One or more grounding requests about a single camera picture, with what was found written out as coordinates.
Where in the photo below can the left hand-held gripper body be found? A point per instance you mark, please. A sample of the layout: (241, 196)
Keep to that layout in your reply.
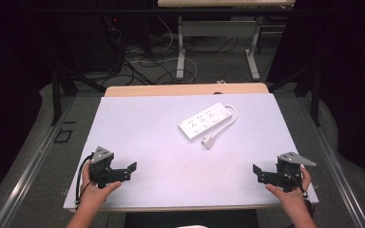
(101, 160)

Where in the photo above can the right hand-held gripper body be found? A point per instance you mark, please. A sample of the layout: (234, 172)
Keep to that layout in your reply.
(290, 167)

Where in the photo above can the person's right hand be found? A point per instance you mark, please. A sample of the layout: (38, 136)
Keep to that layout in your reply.
(290, 196)

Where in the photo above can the person's left hand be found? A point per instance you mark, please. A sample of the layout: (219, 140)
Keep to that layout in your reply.
(96, 191)

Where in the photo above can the white table mat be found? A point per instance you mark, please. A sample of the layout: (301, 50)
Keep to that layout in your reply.
(171, 164)

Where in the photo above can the white power strip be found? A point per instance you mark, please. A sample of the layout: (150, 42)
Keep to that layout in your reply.
(204, 122)

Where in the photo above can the black metal stand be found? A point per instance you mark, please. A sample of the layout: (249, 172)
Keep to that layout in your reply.
(310, 91)
(60, 91)

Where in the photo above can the wooden table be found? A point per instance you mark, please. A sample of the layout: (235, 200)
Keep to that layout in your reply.
(183, 89)

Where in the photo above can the dark computer tower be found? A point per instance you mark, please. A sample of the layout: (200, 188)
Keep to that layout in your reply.
(92, 41)

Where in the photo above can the white desk with metal legs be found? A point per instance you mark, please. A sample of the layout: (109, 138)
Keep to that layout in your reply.
(218, 28)

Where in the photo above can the metal floor rail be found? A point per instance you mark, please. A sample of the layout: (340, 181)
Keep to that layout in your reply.
(336, 164)
(28, 167)

